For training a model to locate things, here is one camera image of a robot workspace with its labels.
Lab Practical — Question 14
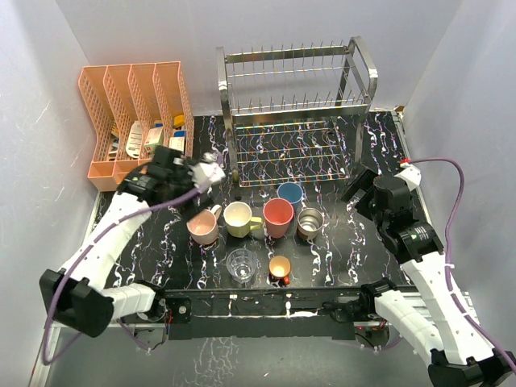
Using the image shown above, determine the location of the yellow-green mug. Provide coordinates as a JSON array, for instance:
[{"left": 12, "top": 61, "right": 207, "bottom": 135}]
[{"left": 223, "top": 202, "right": 264, "bottom": 238}]

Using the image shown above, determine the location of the metal dish rack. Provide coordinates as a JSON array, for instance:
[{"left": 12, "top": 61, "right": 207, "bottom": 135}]
[{"left": 216, "top": 35, "right": 378, "bottom": 199}]

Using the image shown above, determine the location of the white pink medicine box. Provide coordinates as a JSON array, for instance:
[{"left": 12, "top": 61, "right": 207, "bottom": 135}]
[{"left": 169, "top": 136, "right": 186, "bottom": 153}]

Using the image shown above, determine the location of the light pink mug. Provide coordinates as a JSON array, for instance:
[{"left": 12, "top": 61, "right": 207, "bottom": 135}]
[{"left": 186, "top": 205, "right": 222, "bottom": 246}]

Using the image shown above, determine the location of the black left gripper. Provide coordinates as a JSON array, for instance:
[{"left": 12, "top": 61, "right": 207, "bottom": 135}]
[{"left": 166, "top": 158, "right": 214, "bottom": 220}]

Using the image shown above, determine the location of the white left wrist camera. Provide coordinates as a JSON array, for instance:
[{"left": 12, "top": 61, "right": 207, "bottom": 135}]
[{"left": 190, "top": 152, "right": 226, "bottom": 193}]

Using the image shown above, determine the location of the light blue plastic cup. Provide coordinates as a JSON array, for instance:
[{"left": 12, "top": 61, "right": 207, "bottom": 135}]
[{"left": 277, "top": 181, "right": 303, "bottom": 211}]

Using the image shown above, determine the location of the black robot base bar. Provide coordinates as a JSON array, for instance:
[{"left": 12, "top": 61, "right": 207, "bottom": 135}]
[{"left": 120, "top": 288, "right": 408, "bottom": 343}]

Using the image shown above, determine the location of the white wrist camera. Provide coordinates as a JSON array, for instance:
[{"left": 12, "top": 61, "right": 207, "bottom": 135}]
[
  {"left": 190, "top": 152, "right": 226, "bottom": 193},
  {"left": 395, "top": 159, "right": 422, "bottom": 192}
]

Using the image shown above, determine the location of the cream steel tumbler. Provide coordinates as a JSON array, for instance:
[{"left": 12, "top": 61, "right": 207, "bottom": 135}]
[{"left": 297, "top": 208, "right": 324, "bottom": 240}]

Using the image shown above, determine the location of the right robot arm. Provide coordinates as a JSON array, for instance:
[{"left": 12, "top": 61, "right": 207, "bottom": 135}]
[{"left": 343, "top": 164, "right": 515, "bottom": 386}]

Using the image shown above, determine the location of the peach plastic desk organizer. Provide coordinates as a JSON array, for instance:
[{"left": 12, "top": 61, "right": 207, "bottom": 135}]
[{"left": 78, "top": 61, "right": 194, "bottom": 192}]

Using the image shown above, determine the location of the dusty pink tumbler cup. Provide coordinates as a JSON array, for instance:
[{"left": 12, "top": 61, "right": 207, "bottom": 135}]
[{"left": 263, "top": 198, "right": 294, "bottom": 239}]

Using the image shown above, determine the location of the green white medicine box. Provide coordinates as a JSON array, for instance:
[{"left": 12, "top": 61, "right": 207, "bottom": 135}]
[{"left": 144, "top": 127, "right": 164, "bottom": 153}]

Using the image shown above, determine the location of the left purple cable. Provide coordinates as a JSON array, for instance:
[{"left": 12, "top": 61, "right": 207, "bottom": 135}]
[{"left": 40, "top": 183, "right": 213, "bottom": 366}]

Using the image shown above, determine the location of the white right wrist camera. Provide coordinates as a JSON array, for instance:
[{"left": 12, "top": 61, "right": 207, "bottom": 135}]
[{"left": 395, "top": 159, "right": 422, "bottom": 192}]

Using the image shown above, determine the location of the clear glass cup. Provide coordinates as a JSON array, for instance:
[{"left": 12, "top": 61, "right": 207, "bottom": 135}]
[{"left": 226, "top": 248, "right": 257, "bottom": 284}]

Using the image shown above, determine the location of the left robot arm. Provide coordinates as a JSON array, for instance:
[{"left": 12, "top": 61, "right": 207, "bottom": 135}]
[{"left": 40, "top": 146, "right": 226, "bottom": 338}]

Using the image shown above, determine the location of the yellow small box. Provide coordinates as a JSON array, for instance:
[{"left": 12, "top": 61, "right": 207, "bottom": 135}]
[{"left": 173, "top": 114, "right": 185, "bottom": 127}]

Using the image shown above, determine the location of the orange mug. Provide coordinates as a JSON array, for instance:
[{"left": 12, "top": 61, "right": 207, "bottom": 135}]
[{"left": 268, "top": 256, "right": 291, "bottom": 285}]

